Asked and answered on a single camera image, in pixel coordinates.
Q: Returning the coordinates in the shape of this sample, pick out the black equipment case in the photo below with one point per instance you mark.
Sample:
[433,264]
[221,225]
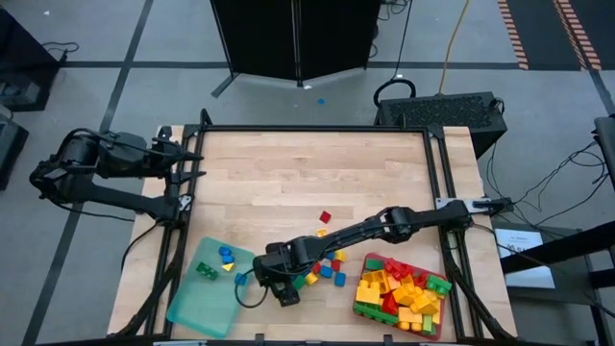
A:
[12,149]

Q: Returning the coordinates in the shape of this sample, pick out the green rounded wooden block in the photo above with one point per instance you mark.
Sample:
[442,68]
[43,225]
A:
[300,282]

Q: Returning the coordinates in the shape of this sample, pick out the black perforated computer case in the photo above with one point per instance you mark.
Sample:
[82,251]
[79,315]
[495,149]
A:
[439,115]

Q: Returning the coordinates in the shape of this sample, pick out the small red plastic brick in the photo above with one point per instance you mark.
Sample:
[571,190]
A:
[325,216]

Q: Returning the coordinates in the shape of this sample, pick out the black side desk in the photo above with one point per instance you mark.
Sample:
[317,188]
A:
[605,144]

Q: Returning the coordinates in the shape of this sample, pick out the black floor mat orange edge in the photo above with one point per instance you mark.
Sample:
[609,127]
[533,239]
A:
[576,33]
[538,33]

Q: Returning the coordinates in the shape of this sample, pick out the blue rounded wooden block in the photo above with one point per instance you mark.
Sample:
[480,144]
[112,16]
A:
[326,271]

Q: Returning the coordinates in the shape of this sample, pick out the large blue wooden block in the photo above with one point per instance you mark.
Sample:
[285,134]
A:
[340,279]

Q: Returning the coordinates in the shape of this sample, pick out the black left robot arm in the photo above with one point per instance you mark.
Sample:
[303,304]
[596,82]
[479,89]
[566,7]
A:
[105,194]

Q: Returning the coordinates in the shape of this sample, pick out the black metal stand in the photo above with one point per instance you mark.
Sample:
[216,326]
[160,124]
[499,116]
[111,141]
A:
[567,250]

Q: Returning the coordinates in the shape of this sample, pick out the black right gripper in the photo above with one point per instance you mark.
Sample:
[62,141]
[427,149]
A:
[281,264]

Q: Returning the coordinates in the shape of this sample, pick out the small yellow wooden block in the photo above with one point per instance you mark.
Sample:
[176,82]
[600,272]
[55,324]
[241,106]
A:
[321,232]
[340,255]

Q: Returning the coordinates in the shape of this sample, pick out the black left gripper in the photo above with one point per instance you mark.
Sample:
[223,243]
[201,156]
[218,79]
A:
[134,156]

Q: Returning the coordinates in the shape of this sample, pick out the teal translucent plastic bin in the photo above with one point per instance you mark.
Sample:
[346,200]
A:
[202,307]

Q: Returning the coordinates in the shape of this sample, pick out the yellow wooden triangle block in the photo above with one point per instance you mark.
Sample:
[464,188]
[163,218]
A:
[228,267]

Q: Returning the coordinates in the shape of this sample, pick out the small blue wooden block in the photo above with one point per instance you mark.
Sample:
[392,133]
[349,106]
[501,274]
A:
[225,250]
[228,259]
[330,256]

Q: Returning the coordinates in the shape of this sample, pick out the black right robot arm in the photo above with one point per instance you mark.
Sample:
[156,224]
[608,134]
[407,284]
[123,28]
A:
[360,230]

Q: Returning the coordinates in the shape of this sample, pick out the pink translucent plastic bin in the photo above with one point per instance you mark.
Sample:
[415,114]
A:
[449,331]

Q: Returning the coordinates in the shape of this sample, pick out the black folding screen panel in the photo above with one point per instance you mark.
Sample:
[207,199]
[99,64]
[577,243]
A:
[336,38]
[254,38]

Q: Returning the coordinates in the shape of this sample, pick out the yellow arched wooden block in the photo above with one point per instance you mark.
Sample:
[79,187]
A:
[311,278]

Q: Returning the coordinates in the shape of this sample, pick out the white paper sheet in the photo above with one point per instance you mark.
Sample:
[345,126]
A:
[523,257]

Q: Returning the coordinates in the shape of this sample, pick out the long green plastic brick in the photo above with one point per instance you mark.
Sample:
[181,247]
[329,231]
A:
[375,314]

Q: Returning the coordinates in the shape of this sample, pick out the hollow yellow plastic brick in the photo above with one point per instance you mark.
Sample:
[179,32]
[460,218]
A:
[405,293]

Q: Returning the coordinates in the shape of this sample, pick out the large yellow plastic brick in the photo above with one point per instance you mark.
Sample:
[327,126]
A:
[367,294]
[377,279]

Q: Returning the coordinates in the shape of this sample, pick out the black floor equipment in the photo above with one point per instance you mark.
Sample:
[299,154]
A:
[24,57]

